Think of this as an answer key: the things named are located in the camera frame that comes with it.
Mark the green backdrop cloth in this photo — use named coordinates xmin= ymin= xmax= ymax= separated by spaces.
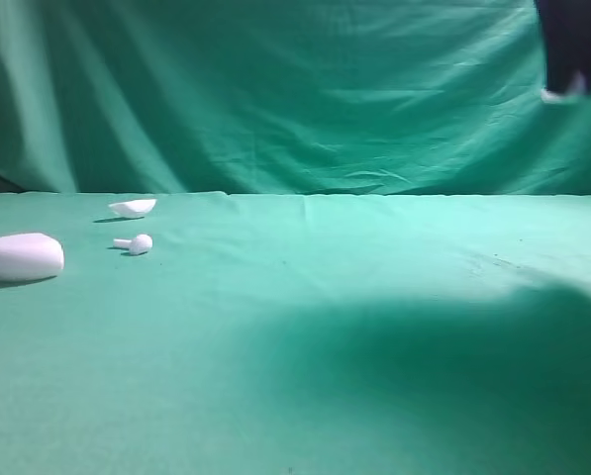
xmin=0 ymin=1 xmax=591 ymax=195

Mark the white earbud case lid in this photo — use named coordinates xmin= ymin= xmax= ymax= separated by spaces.
xmin=108 ymin=199 xmax=157 ymax=220

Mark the white earbud case base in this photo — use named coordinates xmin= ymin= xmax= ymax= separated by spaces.
xmin=0 ymin=233 xmax=65 ymax=282

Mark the green table cloth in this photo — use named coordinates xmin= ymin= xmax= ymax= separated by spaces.
xmin=0 ymin=193 xmax=591 ymax=474

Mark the white earbud near case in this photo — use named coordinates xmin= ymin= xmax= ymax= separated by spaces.
xmin=113 ymin=234 xmax=153 ymax=255

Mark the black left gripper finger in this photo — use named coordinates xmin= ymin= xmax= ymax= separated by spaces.
xmin=534 ymin=0 xmax=580 ymax=93

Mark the white bluetooth earbud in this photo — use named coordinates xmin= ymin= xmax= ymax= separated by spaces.
xmin=541 ymin=73 xmax=586 ymax=105

